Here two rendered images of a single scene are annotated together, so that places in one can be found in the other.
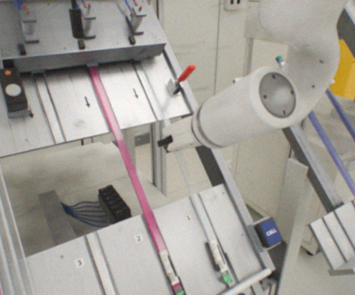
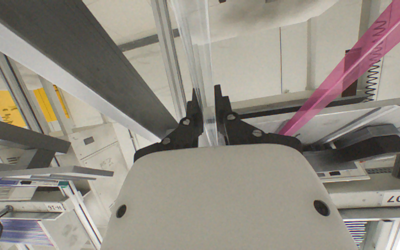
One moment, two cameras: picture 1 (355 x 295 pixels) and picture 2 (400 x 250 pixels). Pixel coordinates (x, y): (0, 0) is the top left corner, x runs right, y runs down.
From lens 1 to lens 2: 60 cm
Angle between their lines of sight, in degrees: 46
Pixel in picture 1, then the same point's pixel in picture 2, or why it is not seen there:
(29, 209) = not seen: outside the picture
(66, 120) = (340, 124)
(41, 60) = (319, 164)
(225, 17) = not seen: hidden behind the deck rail
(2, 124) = not seen: outside the picture
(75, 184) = (236, 7)
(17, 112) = (388, 134)
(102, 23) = not seen: hidden behind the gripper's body
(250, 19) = (111, 133)
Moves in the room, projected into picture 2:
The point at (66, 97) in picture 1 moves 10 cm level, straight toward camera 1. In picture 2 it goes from (311, 137) to (391, 164)
